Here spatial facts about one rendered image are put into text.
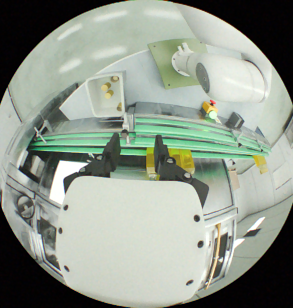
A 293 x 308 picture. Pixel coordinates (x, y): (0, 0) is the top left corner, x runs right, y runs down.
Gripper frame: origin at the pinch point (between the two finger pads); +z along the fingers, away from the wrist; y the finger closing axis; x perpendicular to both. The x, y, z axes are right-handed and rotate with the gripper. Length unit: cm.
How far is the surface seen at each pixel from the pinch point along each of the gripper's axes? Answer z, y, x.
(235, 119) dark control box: 38, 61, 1
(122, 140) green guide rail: 30.0, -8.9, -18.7
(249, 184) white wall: 104, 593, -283
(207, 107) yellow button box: 38, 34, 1
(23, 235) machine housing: -51, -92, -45
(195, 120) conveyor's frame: 33.2, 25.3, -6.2
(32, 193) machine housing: -6, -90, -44
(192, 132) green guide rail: 26.1, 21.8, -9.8
